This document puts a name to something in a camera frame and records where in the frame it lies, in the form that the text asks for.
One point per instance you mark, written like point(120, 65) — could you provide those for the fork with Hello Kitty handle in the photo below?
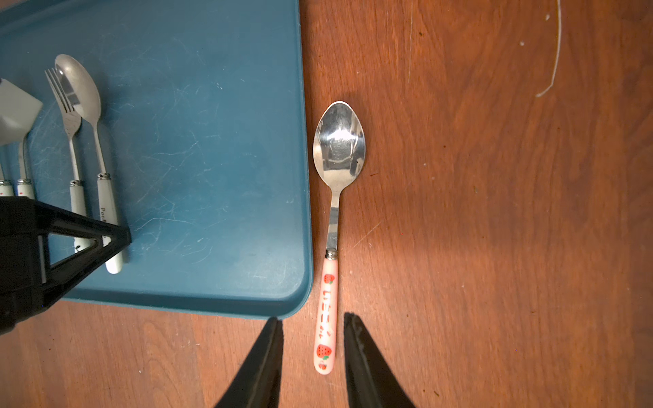
point(6, 187)

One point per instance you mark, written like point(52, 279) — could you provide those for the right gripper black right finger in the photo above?
point(370, 381)

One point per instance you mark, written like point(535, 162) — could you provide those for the fork with white Pochacco handle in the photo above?
point(72, 123)

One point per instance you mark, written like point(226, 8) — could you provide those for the spoon with Hello Kitty handle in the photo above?
point(25, 186)

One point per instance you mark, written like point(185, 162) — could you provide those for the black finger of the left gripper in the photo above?
point(57, 279)

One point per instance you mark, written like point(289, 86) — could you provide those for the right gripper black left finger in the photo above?
point(258, 382)

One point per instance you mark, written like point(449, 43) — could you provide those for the teal plastic tray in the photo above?
point(204, 135)

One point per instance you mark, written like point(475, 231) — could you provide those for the spoon with strawberry pink handle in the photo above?
point(339, 152)

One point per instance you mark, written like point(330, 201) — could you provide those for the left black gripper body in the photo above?
point(23, 265)

